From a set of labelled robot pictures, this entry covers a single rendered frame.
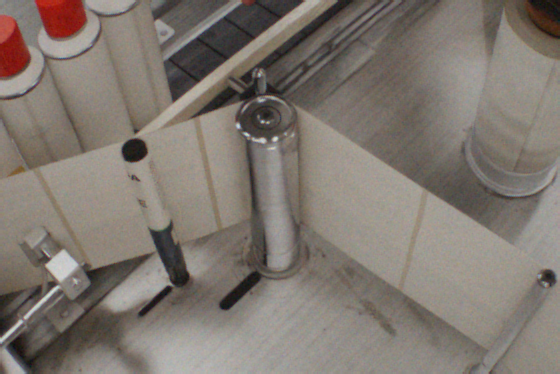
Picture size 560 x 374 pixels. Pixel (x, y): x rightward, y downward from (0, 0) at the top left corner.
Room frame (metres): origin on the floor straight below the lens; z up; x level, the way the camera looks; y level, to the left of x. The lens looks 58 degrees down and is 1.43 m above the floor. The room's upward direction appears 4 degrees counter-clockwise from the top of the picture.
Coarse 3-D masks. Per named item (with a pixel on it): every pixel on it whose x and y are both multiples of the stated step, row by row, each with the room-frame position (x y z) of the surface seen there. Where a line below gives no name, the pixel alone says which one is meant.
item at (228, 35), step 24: (264, 0) 0.57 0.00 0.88; (288, 0) 0.57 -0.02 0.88; (216, 24) 0.54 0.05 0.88; (240, 24) 0.54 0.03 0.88; (264, 24) 0.54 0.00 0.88; (312, 24) 0.53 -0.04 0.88; (192, 48) 0.51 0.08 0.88; (216, 48) 0.51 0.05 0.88; (240, 48) 0.51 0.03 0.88; (288, 48) 0.50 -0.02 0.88; (168, 72) 0.48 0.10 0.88; (192, 72) 0.48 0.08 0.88; (216, 96) 0.45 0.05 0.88
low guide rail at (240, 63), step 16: (320, 0) 0.53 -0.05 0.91; (336, 0) 0.55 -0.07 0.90; (288, 16) 0.51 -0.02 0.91; (304, 16) 0.51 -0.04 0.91; (272, 32) 0.49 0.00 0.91; (288, 32) 0.50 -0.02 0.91; (256, 48) 0.47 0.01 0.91; (272, 48) 0.48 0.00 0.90; (224, 64) 0.45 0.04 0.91; (240, 64) 0.45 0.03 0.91; (256, 64) 0.47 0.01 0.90; (208, 80) 0.44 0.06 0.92; (224, 80) 0.44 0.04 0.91; (192, 96) 0.42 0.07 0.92; (208, 96) 0.43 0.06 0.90; (176, 112) 0.40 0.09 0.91; (192, 112) 0.41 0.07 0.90; (144, 128) 0.39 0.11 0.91
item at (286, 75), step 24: (360, 0) 0.57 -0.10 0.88; (384, 0) 0.59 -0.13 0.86; (336, 24) 0.53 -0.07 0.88; (360, 24) 0.56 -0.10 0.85; (168, 48) 0.52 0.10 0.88; (312, 48) 0.50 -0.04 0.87; (336, 48) 0.53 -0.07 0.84; (288, 72) 0.48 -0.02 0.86; (312, 72) 0.50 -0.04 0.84; (0, 312) 0.23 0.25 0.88
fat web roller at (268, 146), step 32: (256, 96) 0.29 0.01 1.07; (256, 128) 0.27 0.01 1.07; (288, 128) 0.26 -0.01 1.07; (256, 160) 0.26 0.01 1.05; (288, 160) 0.26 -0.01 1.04; (256, 192) 0.26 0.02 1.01; (288, 192) 0.26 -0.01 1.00; (256, 224) 0.26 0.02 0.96; (288, 224) 0.26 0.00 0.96; (256, 256) 0.27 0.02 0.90; (288, 256) 0.26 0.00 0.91
